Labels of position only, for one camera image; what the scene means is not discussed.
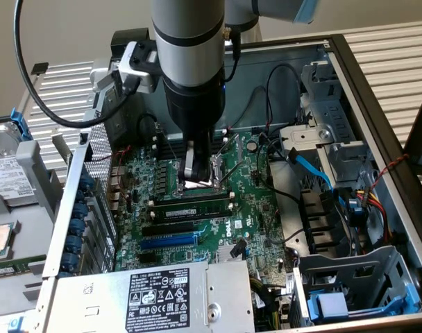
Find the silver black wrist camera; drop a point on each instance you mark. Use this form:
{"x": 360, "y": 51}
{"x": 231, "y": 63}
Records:
{"x": 141, "y": 66}

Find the thin metal locking lever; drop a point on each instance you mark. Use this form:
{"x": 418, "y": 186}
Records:
{"x": 167, "y": 142}

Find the dark framed box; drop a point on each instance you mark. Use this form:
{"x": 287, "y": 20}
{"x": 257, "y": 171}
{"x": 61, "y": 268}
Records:
{"x": 415, "y": 133}

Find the black plastic fan duct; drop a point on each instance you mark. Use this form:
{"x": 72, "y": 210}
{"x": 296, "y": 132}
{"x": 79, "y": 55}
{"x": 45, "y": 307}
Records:
{"x": 318, "y": 222}

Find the black box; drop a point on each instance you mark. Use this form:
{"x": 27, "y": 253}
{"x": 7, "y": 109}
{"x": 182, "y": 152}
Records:
{"x": 122, "y": 38}

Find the green Dell motherboard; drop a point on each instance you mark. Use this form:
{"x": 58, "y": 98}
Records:
{"x": 259, "y": 194}

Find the silver coin battery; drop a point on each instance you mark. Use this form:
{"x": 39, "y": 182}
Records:
{"x": 253, "y": 145}

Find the grey metal disk bay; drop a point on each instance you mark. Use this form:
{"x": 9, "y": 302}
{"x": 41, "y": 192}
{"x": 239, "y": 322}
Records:
{"x": 381, "y": 263}

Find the green RAM stick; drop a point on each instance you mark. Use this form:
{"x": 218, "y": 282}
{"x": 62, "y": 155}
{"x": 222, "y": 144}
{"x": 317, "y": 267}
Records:
{"x": 16, "y": 265}
{"x": 183, "y": 211}

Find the open grey PC case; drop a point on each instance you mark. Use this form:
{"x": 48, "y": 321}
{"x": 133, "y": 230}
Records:
{"x": 284, "y": 55}

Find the silver hard disk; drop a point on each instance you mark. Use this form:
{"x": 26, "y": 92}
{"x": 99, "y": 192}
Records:
{"x": 6, "y": 170}

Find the grey optical drive cage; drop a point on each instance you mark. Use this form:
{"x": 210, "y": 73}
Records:
{"x": 336, "y": 104}

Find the long black expansion slot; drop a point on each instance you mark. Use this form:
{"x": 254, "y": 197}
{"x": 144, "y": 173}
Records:
{"x": 167, "y": 229}

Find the blue plastic disk carrier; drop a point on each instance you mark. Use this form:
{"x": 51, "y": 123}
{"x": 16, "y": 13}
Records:
{"x": 330, "y": 305}

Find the grey parts rack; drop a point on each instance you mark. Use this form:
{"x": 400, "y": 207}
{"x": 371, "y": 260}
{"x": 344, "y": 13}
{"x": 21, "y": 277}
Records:
{"x": 41, "y": 222}

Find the blue plastic plug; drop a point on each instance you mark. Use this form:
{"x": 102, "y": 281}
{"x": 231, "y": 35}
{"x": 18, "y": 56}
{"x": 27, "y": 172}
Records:
{"x": 355, "y": 211}

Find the blue expansion slot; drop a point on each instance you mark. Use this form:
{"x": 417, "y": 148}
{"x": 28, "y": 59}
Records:
{"x": 166, "y": 243}

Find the silver finned heat sink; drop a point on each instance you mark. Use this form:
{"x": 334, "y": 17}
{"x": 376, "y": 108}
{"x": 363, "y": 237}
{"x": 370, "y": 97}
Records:
{"x": 223, "y": 255}

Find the silver CPU socket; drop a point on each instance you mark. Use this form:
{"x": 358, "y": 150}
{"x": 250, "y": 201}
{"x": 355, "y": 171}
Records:
{"x": 219, "y": 173}

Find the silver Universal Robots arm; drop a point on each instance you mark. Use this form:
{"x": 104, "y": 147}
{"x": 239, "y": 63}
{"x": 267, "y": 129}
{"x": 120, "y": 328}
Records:
{"x": 186, "y": 41}

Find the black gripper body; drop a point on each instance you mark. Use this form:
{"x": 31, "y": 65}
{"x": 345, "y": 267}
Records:
{"x": 193, "y": 107}

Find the blue card retention clip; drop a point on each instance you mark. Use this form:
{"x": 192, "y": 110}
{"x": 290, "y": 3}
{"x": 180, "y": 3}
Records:
{"x": 87, "y": 181}
{"x": 74, "y": 243}
{"x": 82, "y": 210}
{"x": 78, "y": 227}
{"x": 80, "y": 196}
{"x": 71, "y": 261}

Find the grey power supply unit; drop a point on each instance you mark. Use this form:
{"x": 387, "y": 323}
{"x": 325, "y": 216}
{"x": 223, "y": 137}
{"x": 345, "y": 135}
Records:
{"x": 110, "y": 305}

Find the metal slot cover bracket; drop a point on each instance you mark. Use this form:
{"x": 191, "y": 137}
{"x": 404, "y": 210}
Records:
{"x": 63, "y": 147}

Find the small blue plastic clip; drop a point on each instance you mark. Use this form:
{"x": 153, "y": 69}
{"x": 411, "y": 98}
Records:
{"x": 16, "y": 324}

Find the small black block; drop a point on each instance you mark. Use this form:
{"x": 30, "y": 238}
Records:
{"x": 40, "y": 68}

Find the blue disk bracket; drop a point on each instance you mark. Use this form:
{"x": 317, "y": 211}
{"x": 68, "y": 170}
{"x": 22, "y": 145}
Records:
{"x": 22, "y": 126}

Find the short black expansion slot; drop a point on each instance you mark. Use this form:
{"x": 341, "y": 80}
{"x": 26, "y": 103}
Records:
{"x": 147, "y": 257}

